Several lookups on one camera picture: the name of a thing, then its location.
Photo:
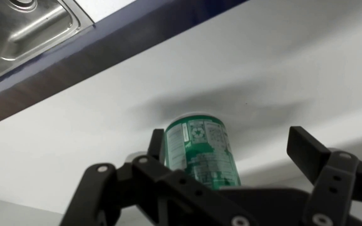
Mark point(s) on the stainless steel double sink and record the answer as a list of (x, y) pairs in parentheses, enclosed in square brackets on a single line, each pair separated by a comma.
[(18, 29)]

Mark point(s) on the green soda can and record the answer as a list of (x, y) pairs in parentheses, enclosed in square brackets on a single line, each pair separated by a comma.
[(201, 150)]

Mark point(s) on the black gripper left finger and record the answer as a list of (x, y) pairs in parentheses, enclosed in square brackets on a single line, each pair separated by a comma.
[(147, 188)]

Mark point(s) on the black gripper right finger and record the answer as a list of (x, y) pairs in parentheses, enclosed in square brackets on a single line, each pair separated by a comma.
[(332, 179)]

